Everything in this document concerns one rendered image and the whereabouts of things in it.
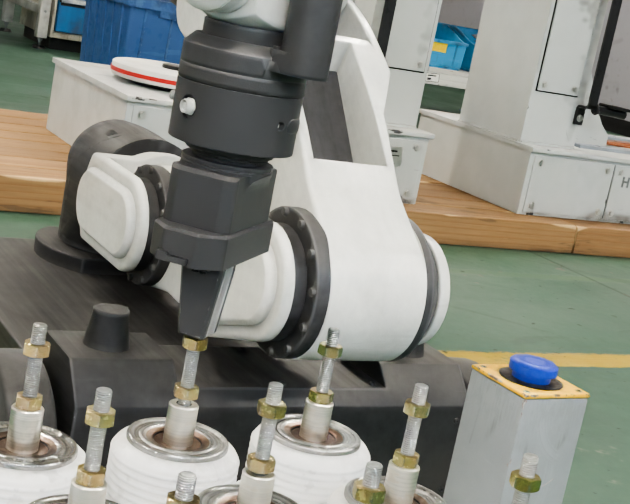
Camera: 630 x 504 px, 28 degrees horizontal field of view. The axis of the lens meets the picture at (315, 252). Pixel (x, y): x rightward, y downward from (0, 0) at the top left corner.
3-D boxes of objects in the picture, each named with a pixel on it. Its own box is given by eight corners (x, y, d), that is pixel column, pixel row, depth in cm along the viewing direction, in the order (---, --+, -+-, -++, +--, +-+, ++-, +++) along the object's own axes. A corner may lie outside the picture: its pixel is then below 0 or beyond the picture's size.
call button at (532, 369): (495, 375, 104) (501, 352, 103) (532, 375, 106) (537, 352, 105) (526, 393, 100) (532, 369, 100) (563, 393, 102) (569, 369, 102)
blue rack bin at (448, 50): (354, 48, 659) (362, 8, 654) (415, 58, 677) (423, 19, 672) (401, 62, 616) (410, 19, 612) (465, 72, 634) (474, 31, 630)
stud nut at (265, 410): (273, 408, 82) (275, 396, 82) (290, 417, 81) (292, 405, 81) (250, 411, 81) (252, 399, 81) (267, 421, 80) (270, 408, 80)
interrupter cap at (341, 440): (350, 427, 103) (352, 419, 103) (367, 464, 96) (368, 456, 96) (260, 416, 102) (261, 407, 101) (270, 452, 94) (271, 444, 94)
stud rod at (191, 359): (180, 419, 91) (197, 321, 90) (172, 414, 92) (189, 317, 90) (191, 418, 92) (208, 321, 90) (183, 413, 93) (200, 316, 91)
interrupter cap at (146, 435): (248, 456, 93) (249, 448, 93) (171, 474, 87) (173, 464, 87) (181, 419, 98) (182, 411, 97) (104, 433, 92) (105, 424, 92)
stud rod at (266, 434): (256, 487, 83) (277, 380, 81) (266, 493, 82) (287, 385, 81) (245, 489, 82) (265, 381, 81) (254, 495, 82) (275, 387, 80)
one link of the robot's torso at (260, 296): (101, 154, 150) (285, 211, 109) (249, 169, 160) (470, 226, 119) (86, 281, 152) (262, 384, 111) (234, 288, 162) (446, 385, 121)
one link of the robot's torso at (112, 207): (67, 241, 159) (83, 140, 156) (210, 251, 169) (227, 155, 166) (122, 291, 142) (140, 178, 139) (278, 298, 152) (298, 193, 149)
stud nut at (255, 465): (262, 461, 83) (265, 449, 83) (279, 471, 82) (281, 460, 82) (240, 465, 82) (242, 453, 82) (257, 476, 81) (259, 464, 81)
